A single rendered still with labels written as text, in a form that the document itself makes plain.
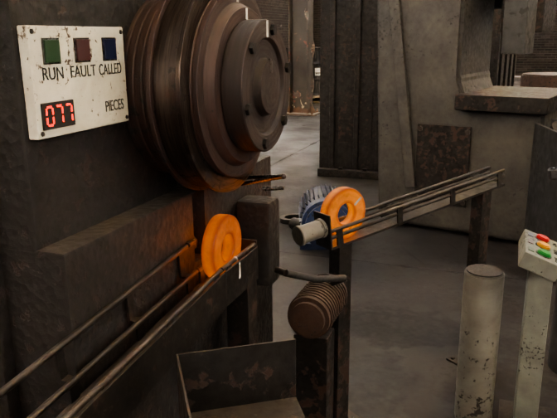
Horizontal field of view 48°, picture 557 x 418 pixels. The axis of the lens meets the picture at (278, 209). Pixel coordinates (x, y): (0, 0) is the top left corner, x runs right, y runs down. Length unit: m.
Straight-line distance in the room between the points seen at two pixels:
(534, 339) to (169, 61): 1.41
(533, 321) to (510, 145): 1.96
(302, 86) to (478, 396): 8.55
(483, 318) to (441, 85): 2.20
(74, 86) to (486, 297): 1.36
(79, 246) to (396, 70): 3.16
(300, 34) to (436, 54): 6.45
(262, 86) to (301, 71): 9.00
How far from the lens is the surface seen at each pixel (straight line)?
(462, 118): 3.97
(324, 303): 1.74
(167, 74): 1.23
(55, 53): 1.13
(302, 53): 10.31
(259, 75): 1.33
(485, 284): 2.00
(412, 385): 2.41
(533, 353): 2.14
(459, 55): 3.98
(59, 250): 1.13
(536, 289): 2.05
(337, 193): 1.85
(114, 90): 1.26
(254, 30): 1.31
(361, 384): 2.38
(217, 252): 1.45
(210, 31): 1.28
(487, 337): 2.07
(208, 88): 1.25
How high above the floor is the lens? 1.22
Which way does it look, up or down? 15 degrees down
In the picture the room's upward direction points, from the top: 1 degrees counter-clockwise
